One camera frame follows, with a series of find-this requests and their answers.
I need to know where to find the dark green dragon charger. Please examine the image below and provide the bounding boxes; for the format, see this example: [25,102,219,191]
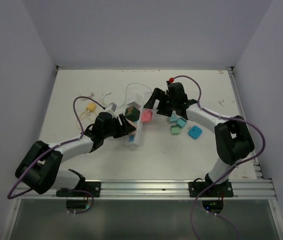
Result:
[124,106,141,122]

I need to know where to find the teal charger plug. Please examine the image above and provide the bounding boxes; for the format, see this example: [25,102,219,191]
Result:
[176,117,187,129]

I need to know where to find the yellow charger plug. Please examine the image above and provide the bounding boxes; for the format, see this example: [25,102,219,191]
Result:
[85,102,97,113]

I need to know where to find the beige dragon charger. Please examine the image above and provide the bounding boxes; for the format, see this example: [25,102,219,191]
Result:
[128,120,138,130]

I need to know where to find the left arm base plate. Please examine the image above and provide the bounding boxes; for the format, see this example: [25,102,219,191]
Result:
[56,181,102,198]

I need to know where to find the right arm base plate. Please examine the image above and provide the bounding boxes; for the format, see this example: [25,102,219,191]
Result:
[188,178,234,198]

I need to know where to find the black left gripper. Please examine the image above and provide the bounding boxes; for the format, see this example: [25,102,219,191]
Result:
[102,113,135,139]

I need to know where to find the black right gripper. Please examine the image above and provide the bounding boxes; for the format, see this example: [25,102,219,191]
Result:
[144,88,177,118]

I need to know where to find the blue charger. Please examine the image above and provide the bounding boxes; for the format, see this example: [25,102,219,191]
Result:
[187,125,203,140]

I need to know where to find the white power strip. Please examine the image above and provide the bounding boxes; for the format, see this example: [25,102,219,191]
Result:
[123,94,145,149]

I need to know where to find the white power strip cord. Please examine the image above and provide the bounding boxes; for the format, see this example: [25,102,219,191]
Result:
[120,83,155,108]

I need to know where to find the aluminium frame rail right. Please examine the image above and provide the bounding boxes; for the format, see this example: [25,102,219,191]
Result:
[225,66,279,200]

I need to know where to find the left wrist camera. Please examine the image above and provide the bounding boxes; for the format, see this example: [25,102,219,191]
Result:
[104,102,117,113]

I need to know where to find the light blue charger plug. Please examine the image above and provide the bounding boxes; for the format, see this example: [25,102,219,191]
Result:
[167,113,178,124]

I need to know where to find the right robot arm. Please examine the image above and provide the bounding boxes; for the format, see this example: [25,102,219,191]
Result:
[144,82,255,197]

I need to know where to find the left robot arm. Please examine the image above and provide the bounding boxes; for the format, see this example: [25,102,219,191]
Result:
[15,112,137,197]

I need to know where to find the white cube socket adapter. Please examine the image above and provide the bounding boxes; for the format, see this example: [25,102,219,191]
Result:
[127,93,144,108]

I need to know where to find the pink charger plug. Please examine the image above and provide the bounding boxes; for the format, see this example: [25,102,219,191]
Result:
[141,109,153,123]

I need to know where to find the mint green charger plug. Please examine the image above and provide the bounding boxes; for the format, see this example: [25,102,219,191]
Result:
[170,125,181,136]

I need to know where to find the aluminium front rail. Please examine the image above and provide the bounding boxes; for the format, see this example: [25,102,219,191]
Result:
[13,178,279,200]

